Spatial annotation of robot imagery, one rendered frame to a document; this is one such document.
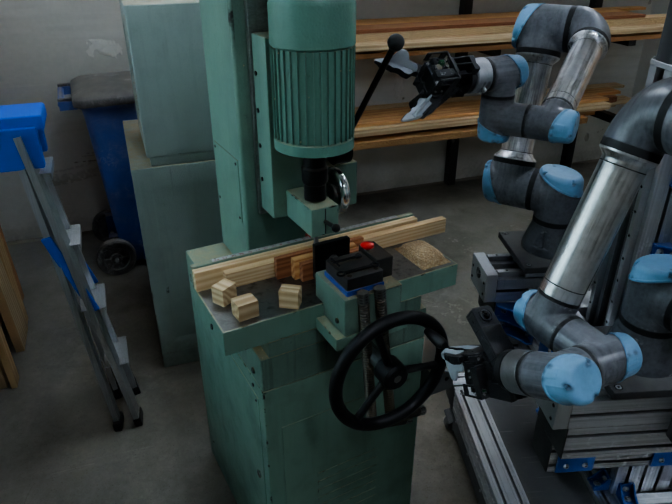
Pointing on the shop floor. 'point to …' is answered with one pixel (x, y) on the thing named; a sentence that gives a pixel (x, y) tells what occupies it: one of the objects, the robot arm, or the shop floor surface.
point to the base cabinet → (304, 433)
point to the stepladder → (67, 254)
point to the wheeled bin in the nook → (110, 163)
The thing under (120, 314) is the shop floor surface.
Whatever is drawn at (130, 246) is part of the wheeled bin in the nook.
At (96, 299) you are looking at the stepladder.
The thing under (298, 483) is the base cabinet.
